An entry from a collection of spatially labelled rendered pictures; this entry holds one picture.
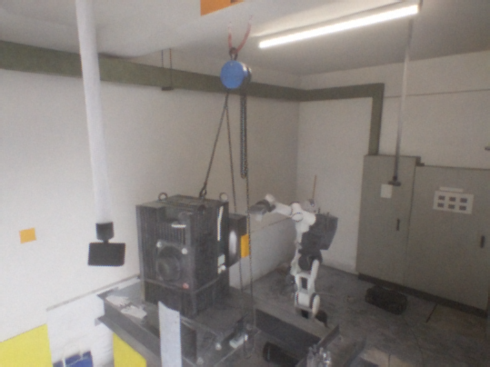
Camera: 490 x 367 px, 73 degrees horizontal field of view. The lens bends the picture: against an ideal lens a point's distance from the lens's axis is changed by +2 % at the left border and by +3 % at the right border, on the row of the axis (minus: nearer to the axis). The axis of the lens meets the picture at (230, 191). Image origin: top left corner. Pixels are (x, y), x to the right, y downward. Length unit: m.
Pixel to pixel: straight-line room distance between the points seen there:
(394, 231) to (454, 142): 1.23
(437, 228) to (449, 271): 0.50
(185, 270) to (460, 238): 3.26
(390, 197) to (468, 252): 0.98
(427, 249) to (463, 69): 2.05
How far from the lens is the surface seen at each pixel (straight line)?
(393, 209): 4.56
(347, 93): 4.84
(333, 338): 2.60
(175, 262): 2.12
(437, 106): 4.61
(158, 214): 2.22
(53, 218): 2.93
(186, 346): 2.47
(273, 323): 2.92
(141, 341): 2.98
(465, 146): 4.56
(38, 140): 2.84
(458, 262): 4.57
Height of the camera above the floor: 2.13
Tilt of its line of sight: 11 degrees down
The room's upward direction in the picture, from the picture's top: straight up
